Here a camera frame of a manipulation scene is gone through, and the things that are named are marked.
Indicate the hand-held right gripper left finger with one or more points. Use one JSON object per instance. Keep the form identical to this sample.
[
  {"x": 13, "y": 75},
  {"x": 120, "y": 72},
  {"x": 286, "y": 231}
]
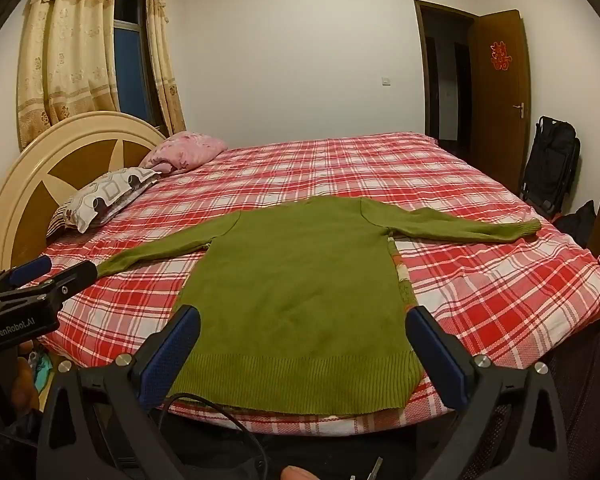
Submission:
[{"x": 172, "y": 355}]

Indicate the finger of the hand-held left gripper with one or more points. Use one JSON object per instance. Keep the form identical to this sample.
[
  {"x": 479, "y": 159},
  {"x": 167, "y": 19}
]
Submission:
[
  {"x": 30, "y": 267},
  {"x": 75, "y": 280}
]

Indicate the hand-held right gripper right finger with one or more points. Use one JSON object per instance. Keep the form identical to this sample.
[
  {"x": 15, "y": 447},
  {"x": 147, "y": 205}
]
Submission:
[{"x": 440, "y": 355}]

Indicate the green knitted sweater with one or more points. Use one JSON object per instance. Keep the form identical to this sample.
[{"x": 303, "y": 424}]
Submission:
[{"x": 300, "y": 285}]

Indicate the person's left hand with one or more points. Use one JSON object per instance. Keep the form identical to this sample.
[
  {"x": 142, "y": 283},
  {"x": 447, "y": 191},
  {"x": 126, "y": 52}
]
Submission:
[{"x": 27, "y": 385}]

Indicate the person's right hand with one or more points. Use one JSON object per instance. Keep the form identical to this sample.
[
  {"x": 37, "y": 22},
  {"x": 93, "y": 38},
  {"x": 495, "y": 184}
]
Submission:
[{"x": 300, "y": 474}]

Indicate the bed with red plaid sheet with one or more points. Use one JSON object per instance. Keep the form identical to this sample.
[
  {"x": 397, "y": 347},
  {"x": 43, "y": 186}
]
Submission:
[{"x": 480, "y": 285}]

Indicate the cream and brown headboard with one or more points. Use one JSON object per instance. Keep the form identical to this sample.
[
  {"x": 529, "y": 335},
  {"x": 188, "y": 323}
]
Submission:
[{"x": 25, "y": 185}]

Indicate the grey patterned pillow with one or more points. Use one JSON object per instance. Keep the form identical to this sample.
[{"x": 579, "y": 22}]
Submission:
[{"x": 105, "y": 192}]

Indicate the pink floral pillow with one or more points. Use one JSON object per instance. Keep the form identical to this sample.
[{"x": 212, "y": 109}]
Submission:
[{"x": 185, "y": 152}]

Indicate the dark bag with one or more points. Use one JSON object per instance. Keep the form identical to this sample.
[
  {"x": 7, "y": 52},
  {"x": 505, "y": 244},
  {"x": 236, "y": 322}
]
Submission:
[{"x": 577, "y": 222}]

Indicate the black folded bag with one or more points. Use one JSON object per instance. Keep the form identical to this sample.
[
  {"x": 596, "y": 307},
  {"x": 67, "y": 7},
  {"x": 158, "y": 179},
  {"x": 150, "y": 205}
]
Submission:
[{"x": 550, "y": 165}]

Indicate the wide beige floral curtain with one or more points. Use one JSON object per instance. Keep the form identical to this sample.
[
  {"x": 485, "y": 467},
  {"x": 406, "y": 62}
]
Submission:
[{"x": 65, "y": 50}]

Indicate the window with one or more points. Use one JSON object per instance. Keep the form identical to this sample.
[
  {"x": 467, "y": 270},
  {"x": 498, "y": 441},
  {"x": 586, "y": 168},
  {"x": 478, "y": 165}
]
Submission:
[{"x": 130, "y": 60}]

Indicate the narrow beige floral curtain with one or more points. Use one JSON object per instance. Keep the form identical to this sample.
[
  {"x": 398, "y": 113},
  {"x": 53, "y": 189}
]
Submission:
[{"x": 162, "y": 60}]

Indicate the brown wooden door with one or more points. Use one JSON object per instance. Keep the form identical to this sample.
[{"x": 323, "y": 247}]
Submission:
[{"x": 500, "y": 125}]

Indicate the red paper door decoration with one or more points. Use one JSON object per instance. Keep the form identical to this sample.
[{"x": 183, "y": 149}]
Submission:
[{"x": 500, "y": 56}]

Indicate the dark wooden door frame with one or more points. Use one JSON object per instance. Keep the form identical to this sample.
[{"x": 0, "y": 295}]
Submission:
[{"x": 420, "y": 60}]

